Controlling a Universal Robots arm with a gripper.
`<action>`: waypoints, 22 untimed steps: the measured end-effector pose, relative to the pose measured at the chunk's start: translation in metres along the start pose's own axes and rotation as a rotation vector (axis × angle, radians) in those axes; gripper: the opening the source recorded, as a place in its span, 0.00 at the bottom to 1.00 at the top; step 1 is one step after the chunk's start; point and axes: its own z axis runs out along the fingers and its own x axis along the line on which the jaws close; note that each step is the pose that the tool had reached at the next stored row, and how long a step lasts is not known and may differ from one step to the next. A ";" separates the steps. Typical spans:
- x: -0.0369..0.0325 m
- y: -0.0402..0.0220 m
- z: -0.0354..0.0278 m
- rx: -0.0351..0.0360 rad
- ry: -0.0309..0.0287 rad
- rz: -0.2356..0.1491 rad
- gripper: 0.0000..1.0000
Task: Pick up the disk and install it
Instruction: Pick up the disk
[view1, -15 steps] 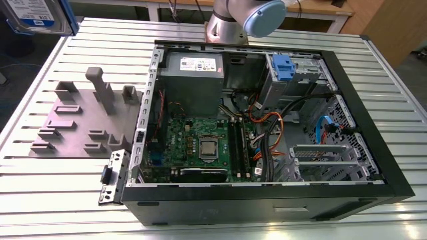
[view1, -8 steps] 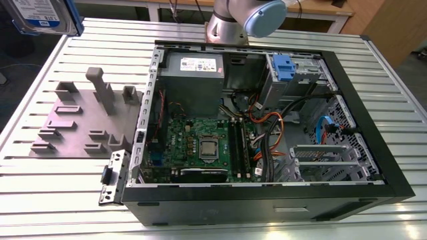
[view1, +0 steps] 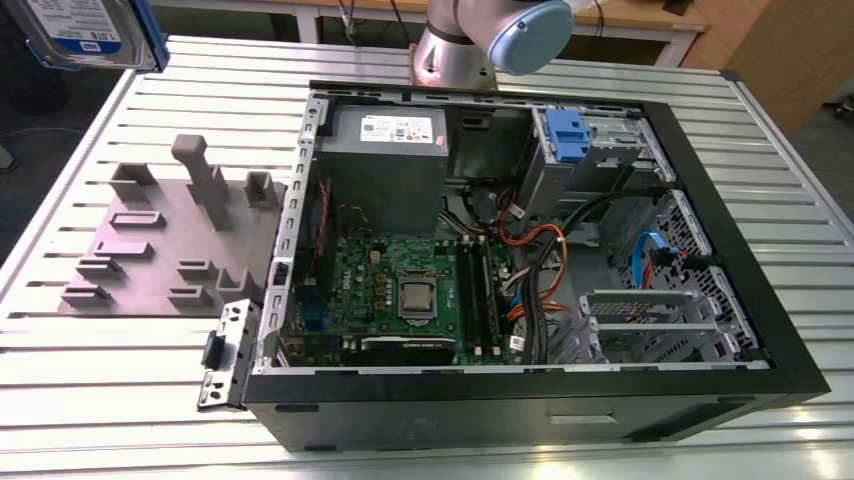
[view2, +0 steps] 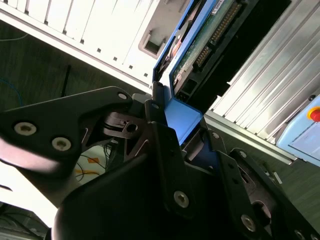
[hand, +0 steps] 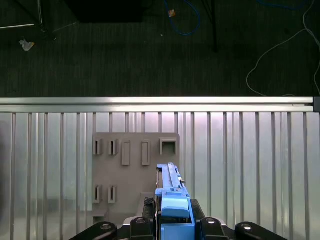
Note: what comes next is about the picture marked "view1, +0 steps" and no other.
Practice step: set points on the hard disk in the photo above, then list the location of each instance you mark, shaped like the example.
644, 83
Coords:
88, 30

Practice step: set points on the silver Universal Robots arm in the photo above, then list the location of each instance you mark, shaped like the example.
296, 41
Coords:
454, 60

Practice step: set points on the metal disk bay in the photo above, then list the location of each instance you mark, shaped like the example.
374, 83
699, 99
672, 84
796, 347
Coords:
641, 327

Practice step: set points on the green motherboard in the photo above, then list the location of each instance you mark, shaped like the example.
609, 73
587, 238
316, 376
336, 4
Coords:
361, 270

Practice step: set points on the silver CPU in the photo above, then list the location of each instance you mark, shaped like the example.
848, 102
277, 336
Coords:
418, 298

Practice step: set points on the grey power supply unit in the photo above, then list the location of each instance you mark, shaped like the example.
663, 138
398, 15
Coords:
381, 190

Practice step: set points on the black RAM stick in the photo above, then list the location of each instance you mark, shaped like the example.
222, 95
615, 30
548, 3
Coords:
475, 300
492, 300

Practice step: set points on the black graphics card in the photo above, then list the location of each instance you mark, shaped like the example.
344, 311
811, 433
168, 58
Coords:
401, 348

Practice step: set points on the metal optical drive cage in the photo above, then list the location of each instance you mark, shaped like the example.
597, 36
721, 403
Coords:
601, 172

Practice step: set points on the blue plastic drive latch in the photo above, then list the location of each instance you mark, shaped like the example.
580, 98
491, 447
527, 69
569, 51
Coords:
567, 135

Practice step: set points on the black open PC case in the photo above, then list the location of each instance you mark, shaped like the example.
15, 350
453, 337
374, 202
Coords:
468, 410

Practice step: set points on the silver expansion slot retainer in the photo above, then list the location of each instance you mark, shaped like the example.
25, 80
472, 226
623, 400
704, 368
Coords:
236, 345

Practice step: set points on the grey parts rack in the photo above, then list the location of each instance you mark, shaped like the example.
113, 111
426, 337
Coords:
161, 260

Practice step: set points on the white metal desk frame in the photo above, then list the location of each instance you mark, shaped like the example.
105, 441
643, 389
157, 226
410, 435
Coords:
308, 27

